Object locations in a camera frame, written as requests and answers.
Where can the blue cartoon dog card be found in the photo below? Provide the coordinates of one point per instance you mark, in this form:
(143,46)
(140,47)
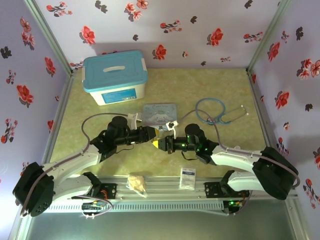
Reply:
(160,112)

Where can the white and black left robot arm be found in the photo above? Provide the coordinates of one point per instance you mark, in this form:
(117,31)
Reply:
(75,162)

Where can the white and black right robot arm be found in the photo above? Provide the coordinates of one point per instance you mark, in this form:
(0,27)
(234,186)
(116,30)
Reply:
(237,157)

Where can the small clear labelled zip bag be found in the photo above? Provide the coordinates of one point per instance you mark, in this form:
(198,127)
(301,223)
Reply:
(187,178)

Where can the clear bag with beige contents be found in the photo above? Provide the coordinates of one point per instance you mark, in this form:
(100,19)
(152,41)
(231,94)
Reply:
(136,183)

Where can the blue stethoscope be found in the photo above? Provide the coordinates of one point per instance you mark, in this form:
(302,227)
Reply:
(209,99)

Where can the white storage box blue lid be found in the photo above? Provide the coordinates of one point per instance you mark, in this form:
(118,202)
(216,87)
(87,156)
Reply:
(112,82)

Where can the small circuit board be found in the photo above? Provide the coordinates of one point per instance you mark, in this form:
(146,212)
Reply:
(232,203)
(92,206)

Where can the grey metal panel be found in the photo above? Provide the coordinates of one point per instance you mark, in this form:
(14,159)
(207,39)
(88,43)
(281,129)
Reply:
(160,227)

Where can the aluminium mounting rail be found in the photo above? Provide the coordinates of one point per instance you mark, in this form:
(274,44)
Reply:
(165,190)

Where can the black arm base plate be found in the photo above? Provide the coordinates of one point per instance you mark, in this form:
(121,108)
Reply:
(110,191)
(212,190)

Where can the aluminium frame side rail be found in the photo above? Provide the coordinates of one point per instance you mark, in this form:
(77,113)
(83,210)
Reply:
(260,112)
(57,125)

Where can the aluminium frame post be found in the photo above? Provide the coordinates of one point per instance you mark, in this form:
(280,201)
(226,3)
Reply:
(51,37)
(265,37)

